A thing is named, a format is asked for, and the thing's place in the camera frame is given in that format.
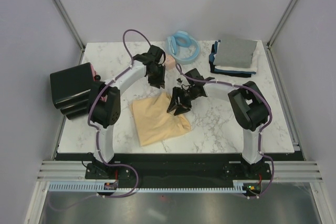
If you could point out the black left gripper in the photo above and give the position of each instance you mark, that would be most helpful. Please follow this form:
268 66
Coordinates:
160 82

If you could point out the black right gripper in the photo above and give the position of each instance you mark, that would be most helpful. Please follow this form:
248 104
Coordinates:
174 103

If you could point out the small pink cube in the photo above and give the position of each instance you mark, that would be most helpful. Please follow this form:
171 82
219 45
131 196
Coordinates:
169 63

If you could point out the yellow t shirt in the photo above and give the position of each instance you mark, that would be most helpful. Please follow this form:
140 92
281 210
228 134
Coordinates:
152 121

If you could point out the black pink drawer organizer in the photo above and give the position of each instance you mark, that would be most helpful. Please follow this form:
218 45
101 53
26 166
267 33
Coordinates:
70 89

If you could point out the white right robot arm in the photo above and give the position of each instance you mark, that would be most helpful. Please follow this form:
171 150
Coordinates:
248 104

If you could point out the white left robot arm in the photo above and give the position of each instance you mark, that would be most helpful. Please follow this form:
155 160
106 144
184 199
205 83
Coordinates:
104 104

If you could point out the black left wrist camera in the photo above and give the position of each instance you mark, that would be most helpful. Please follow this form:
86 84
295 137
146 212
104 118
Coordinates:
158 54

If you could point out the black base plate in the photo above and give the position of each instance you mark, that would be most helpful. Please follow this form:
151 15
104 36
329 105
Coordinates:
124 160

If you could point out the white slotted cable duct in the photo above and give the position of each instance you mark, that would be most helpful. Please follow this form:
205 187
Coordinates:
104 187

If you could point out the aluminium frame rail front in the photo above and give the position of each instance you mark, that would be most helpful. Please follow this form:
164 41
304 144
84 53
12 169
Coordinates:
155 173

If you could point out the aluminium frame post left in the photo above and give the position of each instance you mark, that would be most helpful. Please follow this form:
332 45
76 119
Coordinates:
68 22

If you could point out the aluminium frame post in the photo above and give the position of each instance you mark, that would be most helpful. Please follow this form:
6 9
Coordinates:
289 9
68 22

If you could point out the aluminium frame post right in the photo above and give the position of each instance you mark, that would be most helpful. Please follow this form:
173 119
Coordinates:
289 9

